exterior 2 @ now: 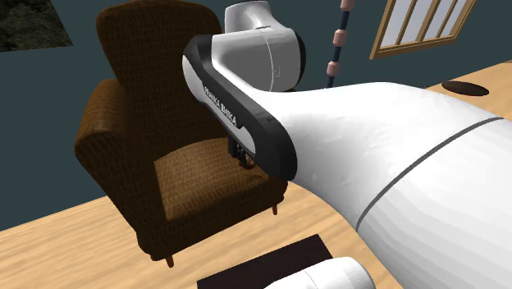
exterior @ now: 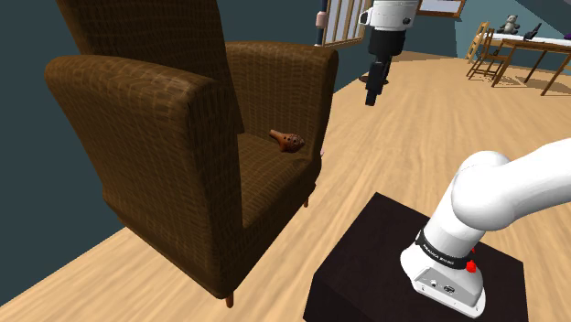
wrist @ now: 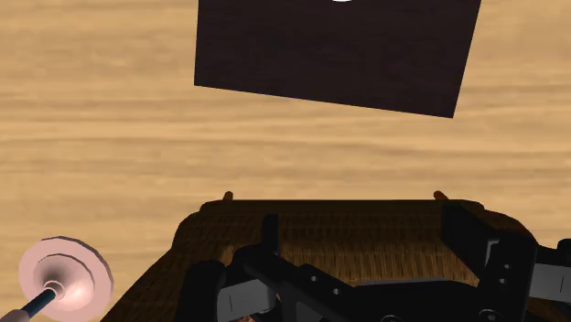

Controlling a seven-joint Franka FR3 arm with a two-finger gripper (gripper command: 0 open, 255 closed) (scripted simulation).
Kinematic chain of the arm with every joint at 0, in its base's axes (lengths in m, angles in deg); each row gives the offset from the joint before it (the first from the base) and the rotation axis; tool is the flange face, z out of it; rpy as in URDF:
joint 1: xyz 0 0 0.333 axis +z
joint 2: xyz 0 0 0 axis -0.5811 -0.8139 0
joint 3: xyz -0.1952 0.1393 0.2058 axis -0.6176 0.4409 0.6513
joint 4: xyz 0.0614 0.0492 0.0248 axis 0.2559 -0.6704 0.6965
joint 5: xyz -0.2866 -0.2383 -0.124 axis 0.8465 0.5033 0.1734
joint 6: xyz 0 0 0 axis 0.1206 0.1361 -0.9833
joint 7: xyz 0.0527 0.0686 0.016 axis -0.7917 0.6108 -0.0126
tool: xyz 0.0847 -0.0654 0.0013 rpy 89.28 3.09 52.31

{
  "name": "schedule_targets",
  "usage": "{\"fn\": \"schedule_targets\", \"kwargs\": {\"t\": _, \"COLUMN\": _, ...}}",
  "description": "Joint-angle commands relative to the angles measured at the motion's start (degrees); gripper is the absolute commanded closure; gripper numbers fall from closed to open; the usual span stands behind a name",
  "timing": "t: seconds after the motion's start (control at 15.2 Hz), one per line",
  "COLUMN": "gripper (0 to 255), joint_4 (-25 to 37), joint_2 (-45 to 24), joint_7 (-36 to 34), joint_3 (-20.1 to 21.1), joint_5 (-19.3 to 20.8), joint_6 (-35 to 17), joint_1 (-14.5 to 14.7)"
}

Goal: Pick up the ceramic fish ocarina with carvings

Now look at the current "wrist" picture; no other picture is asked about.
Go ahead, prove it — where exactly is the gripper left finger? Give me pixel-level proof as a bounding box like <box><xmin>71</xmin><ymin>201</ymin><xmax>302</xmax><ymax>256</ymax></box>
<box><xmin>175</xmin><ymin>213</ymin><xmax>358</xmax><ymax>322</ymax></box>

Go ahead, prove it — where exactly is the brown woven sofa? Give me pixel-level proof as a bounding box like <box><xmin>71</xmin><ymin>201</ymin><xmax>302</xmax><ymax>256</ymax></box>
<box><xmin>100</xmin><ymin>190</ymin><xmax>571</xmax><ymax>322</ymax></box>

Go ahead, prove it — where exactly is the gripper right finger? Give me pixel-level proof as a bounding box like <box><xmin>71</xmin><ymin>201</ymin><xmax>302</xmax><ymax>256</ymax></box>
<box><xmin>440</xmin><ymin>200</ymin><xmax>571</xmax><ymax>322</ymax></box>

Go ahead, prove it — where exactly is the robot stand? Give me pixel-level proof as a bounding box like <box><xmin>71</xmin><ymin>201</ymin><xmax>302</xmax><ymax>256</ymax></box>
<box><xmin>193</xmin><ymin>0</ymin><xmax>483</xmax><ymax>120</ymax></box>

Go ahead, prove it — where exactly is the pink plunger with dark handle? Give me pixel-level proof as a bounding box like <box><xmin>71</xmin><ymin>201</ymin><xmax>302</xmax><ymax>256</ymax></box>
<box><xmin>0</xmin><ymin>236</ymin><xmax>114</xmax><ymax>322</ymax></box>

